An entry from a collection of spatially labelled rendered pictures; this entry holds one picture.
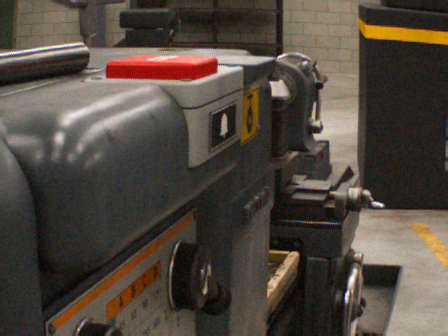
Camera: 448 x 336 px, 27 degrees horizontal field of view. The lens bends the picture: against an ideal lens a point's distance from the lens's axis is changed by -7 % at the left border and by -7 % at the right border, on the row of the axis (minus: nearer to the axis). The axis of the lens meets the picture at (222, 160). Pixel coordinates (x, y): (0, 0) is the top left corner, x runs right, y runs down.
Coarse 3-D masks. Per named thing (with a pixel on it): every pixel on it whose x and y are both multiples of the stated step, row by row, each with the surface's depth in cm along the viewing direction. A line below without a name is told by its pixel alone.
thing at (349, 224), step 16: (272, 224) 164; (288, 224) 164; (304, 224) 163; (320, 224) 162; (336, 224) 162; (352, 224) 175; (272, 240) 164; (288, 240) 164; (304, 240) 164; (320, 240) 163; (336, 240) 162; (336, 256) 163
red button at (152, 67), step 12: (120, 60) 62; (132, 60) 62; (144, 60) 62; (156, 60) 61; (168, 60) 62; (180, 60) 62; (192, 60) 62; (204, 60) 62; (216, 60) 65; (108, 72) 61; (120, 72) 61; (132, 72) 61; (144, 72) 60; (156, 72) 60; (168, 72) 60; (180, 72) 60; (192, 72) 60; (204, 72) 62; (216, 72) 65
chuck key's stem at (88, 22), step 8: (88, 0) 111; (80, 8) 111; (88, 8) 111; (80, 16) 111; (88, 16) 111; (96, 16) 112; (80, 24) 111; (88, 24) 111; (96, 24) 112; (80, 32) 112; (88, 32) 111; (96, 32) 112; (88, 40) 112
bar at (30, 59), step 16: (32, 48) 62; (48, 48) 63; (64, 48) 64; (80, 48) 66; (0, 64) 57; (16, 64) 59; (32, 64) 60; (48, 64) 62; (64, 64) 64; (80, 64) 66; (0, 80) 58; (16, 80) 60
